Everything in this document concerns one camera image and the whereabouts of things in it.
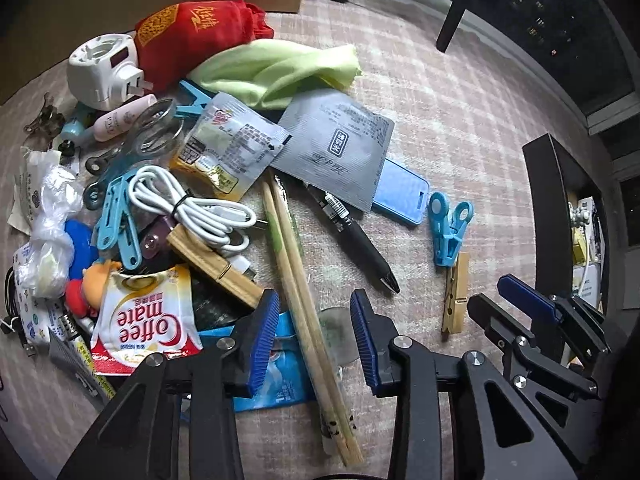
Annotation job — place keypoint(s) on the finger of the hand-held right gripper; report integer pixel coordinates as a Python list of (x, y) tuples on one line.
[(525, 297), (520, 355)]

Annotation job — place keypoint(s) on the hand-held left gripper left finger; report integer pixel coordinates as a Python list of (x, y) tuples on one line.
[(262, 345)]

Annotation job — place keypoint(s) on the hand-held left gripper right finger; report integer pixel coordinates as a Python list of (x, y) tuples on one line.
[(367, 345)]

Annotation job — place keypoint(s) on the wooden chopstick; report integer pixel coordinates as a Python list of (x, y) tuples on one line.
[(306, 285), (300, 310)]

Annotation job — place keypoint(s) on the black container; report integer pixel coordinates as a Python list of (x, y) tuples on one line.
[(545, 185)]

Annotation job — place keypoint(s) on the blue white sachet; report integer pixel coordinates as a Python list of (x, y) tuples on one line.
[(285, 375)]

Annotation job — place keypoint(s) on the black foil sachet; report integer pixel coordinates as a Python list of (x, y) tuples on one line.
[(215, 305)]

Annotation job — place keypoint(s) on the large wooden clothespin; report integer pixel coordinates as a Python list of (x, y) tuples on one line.
[(215, 270)]

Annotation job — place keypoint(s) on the blue round-tip clip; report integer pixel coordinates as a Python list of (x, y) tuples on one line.
[(447, 240)]

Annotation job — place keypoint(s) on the black pen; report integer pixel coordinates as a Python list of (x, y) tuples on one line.
[(360, 245)]

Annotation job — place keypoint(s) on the red white creamer sachet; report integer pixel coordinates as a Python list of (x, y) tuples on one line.
[(145, 325)]

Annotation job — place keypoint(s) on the blue card holder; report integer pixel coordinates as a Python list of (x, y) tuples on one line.
[(400, 190)]

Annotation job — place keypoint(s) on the cartoon figure toy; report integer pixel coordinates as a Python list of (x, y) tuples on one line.
[(90, 280)]

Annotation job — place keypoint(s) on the blue clothespin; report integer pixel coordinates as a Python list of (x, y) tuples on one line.
[(117, 230), (192, 100)]

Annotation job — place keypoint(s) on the grey comb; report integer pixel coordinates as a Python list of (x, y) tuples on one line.
[(75, 365)]

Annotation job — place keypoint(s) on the grey foil sachet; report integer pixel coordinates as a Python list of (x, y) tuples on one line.
[(330, 145)]

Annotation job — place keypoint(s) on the white yellow drink sachet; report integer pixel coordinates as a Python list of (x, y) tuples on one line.
[(225, 145)]

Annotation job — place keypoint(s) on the clear plastic bag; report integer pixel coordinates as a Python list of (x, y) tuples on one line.
[(55, 240)]

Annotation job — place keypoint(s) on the printed tissue pack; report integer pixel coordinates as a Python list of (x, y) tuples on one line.
[(30, 310)]

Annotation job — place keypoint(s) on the clear glass jar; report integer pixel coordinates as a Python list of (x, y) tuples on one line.
[(150, 125)]

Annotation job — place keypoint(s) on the small pink bottle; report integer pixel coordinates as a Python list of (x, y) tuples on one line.
[(117, 122)]

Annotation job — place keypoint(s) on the light green cloth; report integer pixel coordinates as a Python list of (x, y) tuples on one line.
[(260, 75)]

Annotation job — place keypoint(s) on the black tripod stand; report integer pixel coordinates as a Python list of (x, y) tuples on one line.
[(452, 30)]

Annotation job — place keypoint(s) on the small light blue bottle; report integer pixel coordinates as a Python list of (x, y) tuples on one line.
[(75, 129)]

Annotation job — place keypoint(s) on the red cloth bag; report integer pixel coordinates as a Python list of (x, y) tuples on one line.
[(200, 45)]

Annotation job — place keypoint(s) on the dark metal claw clip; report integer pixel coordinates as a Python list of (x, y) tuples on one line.
[(42, 120)]

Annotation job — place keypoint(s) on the white plug adapter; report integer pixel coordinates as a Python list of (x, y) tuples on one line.
[(100, 70)]

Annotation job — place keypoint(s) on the cardboard box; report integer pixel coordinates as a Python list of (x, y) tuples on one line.
[(100, 0)]

